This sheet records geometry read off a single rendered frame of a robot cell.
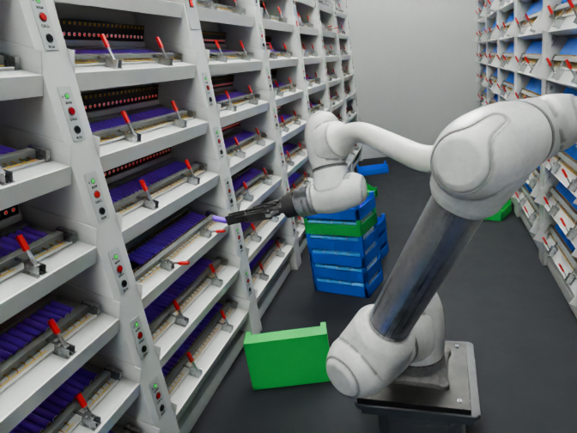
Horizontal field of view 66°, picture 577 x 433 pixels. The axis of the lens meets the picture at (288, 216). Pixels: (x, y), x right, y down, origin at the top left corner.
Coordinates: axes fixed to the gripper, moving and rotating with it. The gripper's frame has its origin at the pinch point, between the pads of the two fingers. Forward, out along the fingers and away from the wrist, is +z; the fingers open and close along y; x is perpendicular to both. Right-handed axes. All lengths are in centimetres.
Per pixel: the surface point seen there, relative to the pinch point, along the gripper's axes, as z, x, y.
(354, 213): -21, 28, -68
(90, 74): 12, -50, 24
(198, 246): 21.4, 8.7, -5.6
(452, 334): -52, 77, -39
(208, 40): 25, -64, -79
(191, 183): 19.7, -12.3, -13.6
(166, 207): 18.1, -10.3, 7.8
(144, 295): 21.3, 8.8, 28.1
